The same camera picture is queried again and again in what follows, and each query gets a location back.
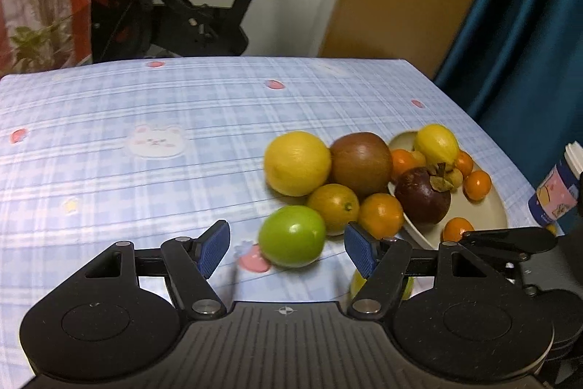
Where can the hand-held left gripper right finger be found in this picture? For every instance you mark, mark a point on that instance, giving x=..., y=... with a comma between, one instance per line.
x=360, y=250

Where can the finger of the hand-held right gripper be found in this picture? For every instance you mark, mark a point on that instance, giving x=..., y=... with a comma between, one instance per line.
x=514, y=241

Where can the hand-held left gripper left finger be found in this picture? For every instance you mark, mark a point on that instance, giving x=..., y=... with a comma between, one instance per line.
x=212, y=250

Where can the beige round plate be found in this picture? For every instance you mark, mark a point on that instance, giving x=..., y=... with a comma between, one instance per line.
x=489, y=216

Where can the small orange mandarin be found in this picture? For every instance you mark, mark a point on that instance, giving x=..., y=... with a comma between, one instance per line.
x=401, y=163
x=465, y=165
x=477, y=184
x=380, y=216
x=457, y=229

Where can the yellowish green-tinged orange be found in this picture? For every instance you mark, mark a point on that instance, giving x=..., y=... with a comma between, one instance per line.
x=332, y=206

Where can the dark purple mangosteen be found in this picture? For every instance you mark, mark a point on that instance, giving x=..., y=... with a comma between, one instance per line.
x=419, y=197

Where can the brown round fruit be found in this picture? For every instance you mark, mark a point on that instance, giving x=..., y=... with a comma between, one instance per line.
x=362, y=163

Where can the round dimpled yellow citrus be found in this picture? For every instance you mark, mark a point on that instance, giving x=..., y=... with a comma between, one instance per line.
x=296, y=163

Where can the smooth oval yellow lemon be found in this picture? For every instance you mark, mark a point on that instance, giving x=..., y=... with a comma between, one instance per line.
x=436, y=143

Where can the printed paper cup white lid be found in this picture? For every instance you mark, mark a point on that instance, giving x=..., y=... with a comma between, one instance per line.
x=553, y=188

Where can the blue plaid tablecloth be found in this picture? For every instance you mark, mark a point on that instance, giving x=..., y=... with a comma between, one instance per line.
x=114, y=188

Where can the dark blue curtain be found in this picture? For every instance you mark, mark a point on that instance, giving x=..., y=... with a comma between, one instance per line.
x=524, y=29

